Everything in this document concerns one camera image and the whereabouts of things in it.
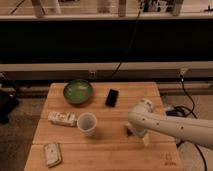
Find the small white sponge pad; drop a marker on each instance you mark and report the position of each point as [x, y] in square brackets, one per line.
[52, 154]

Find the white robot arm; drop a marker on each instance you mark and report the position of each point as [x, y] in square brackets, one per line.
[197, 131]

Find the translucent plastic cup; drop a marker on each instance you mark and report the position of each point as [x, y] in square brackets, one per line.
[87, 123]

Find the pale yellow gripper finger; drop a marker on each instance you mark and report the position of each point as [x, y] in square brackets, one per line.
[146, 140]

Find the white rectangular packet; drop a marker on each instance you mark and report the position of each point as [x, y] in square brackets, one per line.
[62, 118]

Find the green bowl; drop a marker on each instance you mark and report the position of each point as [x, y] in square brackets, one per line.
[77, 91]

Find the dark object at left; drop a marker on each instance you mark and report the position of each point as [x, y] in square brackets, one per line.
[8, 101]

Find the wall power outlet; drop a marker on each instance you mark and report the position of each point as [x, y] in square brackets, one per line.
[92, 74]

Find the black rectangular block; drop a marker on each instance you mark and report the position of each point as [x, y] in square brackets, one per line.
[112, 98]

